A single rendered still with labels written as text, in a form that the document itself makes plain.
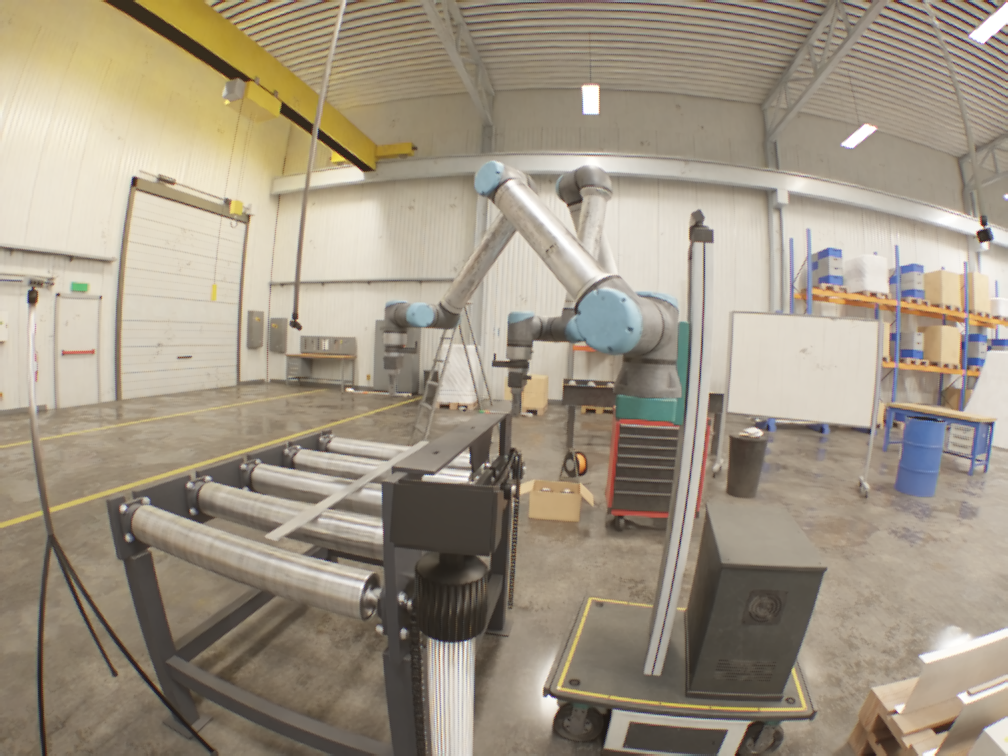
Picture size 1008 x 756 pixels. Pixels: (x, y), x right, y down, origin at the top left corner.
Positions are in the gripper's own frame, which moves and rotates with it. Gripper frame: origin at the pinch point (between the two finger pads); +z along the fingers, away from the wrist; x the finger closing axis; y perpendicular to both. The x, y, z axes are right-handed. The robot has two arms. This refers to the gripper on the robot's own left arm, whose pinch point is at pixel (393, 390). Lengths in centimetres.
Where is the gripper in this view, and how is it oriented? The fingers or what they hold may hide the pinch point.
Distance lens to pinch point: 180.4
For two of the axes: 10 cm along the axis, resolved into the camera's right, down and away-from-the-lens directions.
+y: -10.0, -0.5, -0.1
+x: 0.1, 0.7, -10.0
